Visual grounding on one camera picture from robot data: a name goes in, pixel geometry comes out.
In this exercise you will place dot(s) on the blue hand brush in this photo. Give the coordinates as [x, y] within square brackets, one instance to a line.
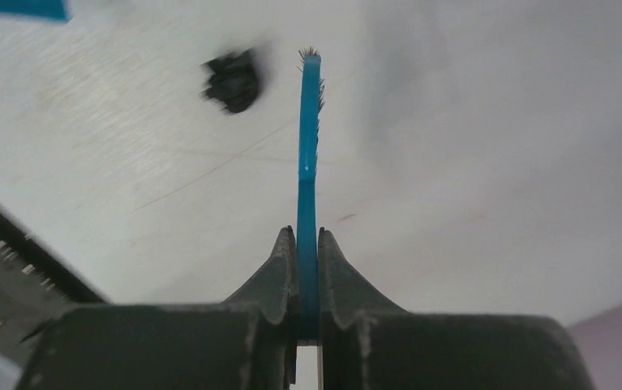
[311, 103]

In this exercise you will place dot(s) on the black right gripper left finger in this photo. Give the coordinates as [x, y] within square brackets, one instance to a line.
[247, 341]

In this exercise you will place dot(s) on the blue dustpan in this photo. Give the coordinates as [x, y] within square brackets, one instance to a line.
[42, 9]

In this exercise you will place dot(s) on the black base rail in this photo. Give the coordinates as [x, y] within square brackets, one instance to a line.
[35, 288]

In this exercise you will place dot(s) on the small black paper scrap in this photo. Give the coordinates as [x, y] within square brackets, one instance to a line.
[234, 80]

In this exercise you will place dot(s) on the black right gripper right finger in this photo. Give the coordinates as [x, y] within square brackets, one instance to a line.
[369, 342]

